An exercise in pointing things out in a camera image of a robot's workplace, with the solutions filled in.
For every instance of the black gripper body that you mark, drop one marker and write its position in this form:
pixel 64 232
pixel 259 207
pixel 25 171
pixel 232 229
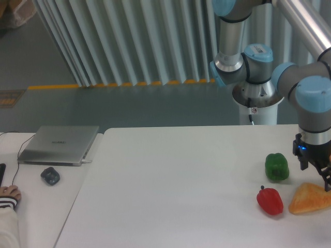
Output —
pixel 317 155

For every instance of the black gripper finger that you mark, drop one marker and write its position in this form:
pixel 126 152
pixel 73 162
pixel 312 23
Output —
pixel 325 174

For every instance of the orange triangular bread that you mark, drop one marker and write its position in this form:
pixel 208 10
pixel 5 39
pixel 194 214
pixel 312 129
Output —
pixel 309 198

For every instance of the white sleeve striped cuff forearm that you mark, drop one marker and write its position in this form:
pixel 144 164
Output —
pixel 9 223

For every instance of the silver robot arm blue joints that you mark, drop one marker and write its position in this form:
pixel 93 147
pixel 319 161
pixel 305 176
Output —
pixel 307 87

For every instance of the person's hand on mouse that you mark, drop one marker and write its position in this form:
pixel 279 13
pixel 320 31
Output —
pixel 11 192

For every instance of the green bell pepper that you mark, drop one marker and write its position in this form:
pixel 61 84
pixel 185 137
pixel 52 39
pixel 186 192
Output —
pixel 276 167

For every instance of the red bell pepper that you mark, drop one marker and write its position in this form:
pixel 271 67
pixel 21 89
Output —
pixel 270 201

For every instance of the white folding partition screen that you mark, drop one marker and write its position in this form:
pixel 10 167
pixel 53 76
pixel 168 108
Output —
pixel 156 42

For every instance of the silver closed laptop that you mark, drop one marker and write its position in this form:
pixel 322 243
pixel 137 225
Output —
pixel 59 145

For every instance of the black keyboard edge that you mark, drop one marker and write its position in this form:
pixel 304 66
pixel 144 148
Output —
pixel 2 172

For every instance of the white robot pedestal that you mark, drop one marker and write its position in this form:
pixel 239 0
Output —
pixel 257 103

